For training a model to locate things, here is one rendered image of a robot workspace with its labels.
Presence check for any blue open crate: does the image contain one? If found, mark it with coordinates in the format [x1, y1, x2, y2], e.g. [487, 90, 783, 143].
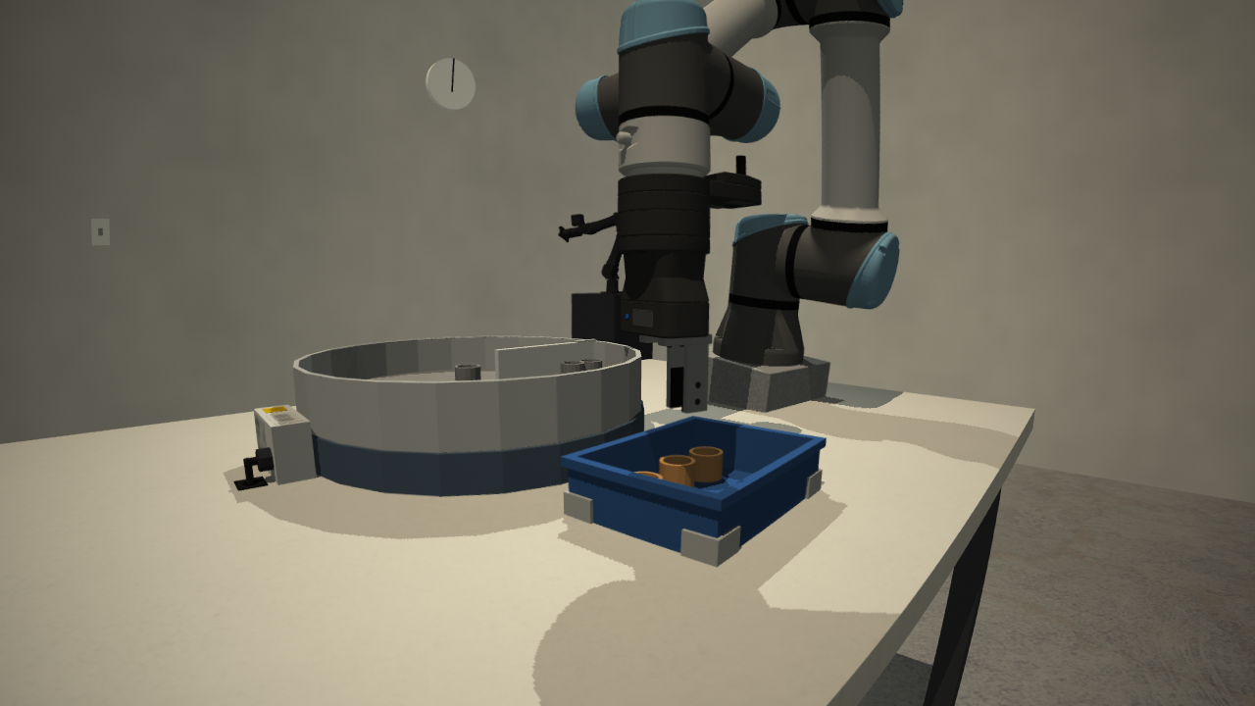
[561, 416, 827, 567]

